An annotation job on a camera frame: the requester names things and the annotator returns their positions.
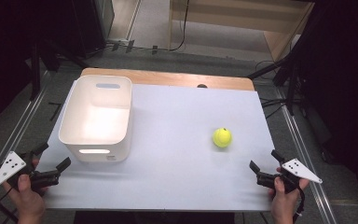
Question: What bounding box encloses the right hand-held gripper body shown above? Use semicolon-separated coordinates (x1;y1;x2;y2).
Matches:
255;158;324;194

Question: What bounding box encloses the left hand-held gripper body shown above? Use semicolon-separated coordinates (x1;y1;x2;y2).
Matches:
0;150;61;192

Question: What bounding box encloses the yellow tennis ball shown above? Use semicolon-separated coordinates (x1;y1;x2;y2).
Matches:
212;127;233;148

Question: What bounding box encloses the white plastic storage bin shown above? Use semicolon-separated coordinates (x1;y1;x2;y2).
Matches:
58;74;134;163

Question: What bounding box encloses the person's right hand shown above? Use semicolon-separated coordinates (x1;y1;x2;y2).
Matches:
268;167;310;224

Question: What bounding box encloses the person's left hand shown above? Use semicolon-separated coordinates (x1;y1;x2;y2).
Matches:
2;158;49;224

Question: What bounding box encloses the white table mat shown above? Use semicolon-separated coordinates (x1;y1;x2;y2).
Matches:
36;81;281;213

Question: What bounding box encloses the black metal stand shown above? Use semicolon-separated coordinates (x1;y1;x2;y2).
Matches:
27;38;91;102

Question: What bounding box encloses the black tripod stand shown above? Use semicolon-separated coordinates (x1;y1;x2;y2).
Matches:
246;46;309;117

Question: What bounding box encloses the black curtain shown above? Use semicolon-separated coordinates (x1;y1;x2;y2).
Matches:
295;0;358;216
0;0;76;134

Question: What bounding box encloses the dark cabinet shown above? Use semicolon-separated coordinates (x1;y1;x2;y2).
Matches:
71;0;116;59

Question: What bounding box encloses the light wooden shelf unit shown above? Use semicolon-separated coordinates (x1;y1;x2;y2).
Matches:
168;0;315;63

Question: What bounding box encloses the metal floor rail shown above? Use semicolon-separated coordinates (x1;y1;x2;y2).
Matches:
0;71;52;213
274;87;338;224

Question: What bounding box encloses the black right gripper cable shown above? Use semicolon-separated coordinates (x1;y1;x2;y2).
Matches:
292;186;307;224

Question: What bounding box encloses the black hanging cable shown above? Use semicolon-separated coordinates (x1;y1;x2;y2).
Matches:
167;0;191;52

